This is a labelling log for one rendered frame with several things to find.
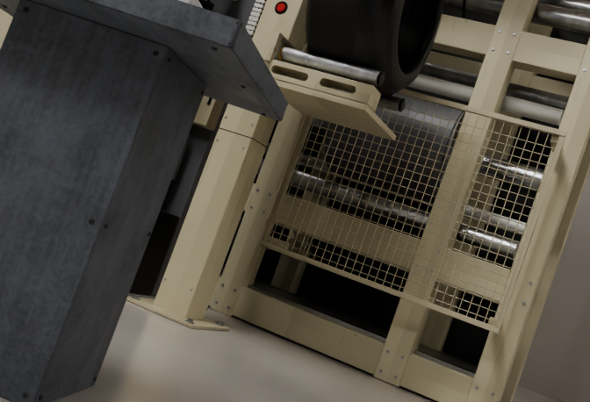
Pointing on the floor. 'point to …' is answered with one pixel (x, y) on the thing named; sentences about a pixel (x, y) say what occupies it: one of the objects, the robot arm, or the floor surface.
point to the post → (230, 167)
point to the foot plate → (177, 315)
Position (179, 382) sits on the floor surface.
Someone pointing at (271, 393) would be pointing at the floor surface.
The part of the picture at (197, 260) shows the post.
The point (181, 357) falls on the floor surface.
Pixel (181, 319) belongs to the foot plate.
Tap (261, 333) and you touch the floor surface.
